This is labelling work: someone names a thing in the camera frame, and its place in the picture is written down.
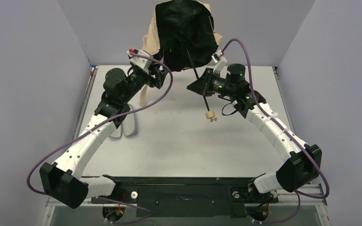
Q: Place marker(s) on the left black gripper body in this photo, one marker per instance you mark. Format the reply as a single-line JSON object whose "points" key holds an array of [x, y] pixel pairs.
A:
{"points": [[155, 77]]}

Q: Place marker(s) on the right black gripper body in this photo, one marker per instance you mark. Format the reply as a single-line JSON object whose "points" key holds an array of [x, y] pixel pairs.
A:
{"points": [[204, 82]]}

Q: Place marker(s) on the purple zippered umbrella case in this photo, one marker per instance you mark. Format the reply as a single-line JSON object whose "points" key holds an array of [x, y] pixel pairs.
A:
{"points": [[128, 128]]}

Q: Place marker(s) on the beige umbrella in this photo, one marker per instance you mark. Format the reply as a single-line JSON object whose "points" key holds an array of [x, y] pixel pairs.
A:
{"points": [[181, 34]]}

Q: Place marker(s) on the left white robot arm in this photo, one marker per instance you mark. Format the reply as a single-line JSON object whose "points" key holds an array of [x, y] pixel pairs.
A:
{"points": [[62, 179]]}

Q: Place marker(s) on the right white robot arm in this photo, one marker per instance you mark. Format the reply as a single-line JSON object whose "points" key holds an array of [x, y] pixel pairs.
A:
{"points": [[300, 160]]}

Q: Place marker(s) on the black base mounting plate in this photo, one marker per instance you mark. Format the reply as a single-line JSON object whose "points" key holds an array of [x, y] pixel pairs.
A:
{"points": [[126, 187]]}

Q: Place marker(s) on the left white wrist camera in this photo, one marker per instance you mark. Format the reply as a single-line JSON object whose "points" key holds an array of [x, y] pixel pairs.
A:
{"points": [[139, 58]]}

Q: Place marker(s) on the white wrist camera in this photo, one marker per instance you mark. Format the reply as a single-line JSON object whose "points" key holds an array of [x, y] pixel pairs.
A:
{"points": [[139, 58], [220, 61]]}

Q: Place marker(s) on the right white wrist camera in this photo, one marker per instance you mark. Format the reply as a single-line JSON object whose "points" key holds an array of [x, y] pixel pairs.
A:
{"points": [[220, 61]]}

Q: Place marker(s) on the aluminium left side rail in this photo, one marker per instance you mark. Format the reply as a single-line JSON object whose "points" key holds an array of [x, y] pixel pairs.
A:
{"points": [[85, 101]]}

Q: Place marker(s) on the aluminium front rail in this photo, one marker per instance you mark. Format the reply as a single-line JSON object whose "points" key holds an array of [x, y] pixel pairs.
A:
{"points": [[149, 198]]}

